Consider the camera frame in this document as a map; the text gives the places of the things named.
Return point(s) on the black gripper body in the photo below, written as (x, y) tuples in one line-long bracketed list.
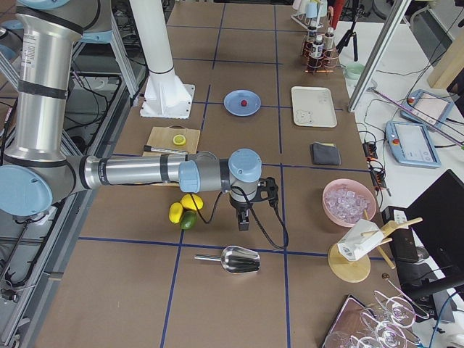
[(240, 206)]

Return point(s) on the blue plate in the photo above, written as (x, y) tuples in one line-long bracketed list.
[(232, 103)]

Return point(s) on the steel ice scoop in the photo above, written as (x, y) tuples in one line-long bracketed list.
[(235, 259)]

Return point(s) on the green lime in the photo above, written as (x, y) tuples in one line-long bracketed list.
[(188, 220)]

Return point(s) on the whole yellow lemon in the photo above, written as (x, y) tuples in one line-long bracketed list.
[(192, 202)]

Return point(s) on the lemon half slice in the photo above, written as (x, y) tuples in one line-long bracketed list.
[(179, 140)]

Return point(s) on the wooden cutting board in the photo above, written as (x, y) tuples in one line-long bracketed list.
[(163, 137)]

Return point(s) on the grey yellow cleaning cloth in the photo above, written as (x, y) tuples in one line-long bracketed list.
[(323, 154)]

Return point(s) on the pink bowl of ice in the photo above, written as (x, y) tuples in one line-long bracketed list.
[(346, 201)]

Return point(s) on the steel muddler black cap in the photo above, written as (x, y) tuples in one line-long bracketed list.
[(148, 148)]

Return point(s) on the wooden cup stand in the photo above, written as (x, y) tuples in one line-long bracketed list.
[(355, 272)]

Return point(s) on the white paper box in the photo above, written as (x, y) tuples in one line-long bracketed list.
[(362, 238)]

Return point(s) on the cream bear tray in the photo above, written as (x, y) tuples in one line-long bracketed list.
[(313, 107)]

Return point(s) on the glass cup tray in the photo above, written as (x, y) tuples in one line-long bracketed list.
[(386, 322)]

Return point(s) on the green bowl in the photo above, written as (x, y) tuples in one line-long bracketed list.
[(353, 70)]

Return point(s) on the dark drink bottle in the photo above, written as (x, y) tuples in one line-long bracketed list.
[(312, 32), (328, 39), (317, 47)]

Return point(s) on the blue teach pendant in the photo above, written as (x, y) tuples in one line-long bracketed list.
[(425, 107), (411, 144)]

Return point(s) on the black monitor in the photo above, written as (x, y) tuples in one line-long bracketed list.
[(441, 233)]

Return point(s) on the white cup rack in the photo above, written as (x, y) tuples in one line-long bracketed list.
[(309, 12)]

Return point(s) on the black tripod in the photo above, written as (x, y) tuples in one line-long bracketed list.
[(357, 12)]

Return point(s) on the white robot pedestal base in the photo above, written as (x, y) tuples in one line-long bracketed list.
[(165, 96)]

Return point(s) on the copper wire bottle rack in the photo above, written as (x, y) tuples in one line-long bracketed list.
[(328, 62)]

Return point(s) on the aluminium frame post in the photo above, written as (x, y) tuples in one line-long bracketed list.
[(392, 21)]

